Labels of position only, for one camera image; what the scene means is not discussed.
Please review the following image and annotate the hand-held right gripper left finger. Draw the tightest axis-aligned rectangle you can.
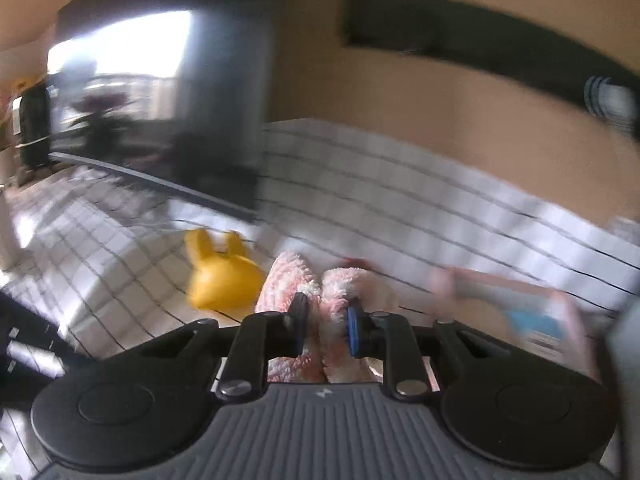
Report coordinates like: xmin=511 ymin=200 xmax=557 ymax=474
xmin=132 ymin=292 xmax=311 ymax=403

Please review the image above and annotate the pink cardboard box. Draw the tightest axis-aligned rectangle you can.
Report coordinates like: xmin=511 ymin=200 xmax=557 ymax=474
xmin=432 ymin=265 xmax=601 ymax=381

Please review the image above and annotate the yellow bunny-eared plush hat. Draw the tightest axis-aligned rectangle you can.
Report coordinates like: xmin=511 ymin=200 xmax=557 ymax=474
xmin=185 ymin=229 xmax=268 ymax=311

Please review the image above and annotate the white black checked tablecloth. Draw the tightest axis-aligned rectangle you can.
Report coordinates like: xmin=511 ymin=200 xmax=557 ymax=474
xmin=0 ymin=117 xmax=640 ymax=480

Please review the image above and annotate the black computer monitor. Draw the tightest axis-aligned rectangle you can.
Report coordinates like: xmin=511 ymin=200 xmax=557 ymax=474
xmin=47 ymin=10 xmax=273 ymax=223

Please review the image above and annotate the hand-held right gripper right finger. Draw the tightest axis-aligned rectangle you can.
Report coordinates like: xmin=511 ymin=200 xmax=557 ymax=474
xmin=346 ymin=297 xmax=506 ymax=401

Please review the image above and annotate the black wall strip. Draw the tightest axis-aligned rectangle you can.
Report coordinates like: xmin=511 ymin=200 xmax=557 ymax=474
xmin=342 ymin=0 xmax=640 ymax=133

